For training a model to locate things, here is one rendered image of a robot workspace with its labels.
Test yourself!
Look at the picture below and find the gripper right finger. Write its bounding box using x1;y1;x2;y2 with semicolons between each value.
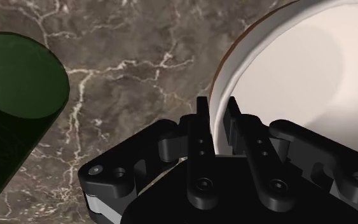
223;95;358;213

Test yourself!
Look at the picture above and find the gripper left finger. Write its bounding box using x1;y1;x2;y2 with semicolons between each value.
78;95;220;211

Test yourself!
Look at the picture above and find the white bowl with brown outside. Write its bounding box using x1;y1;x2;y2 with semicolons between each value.
209;0;358;162

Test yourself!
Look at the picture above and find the dark green cylinder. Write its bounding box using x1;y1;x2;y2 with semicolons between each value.
0;31;71;220

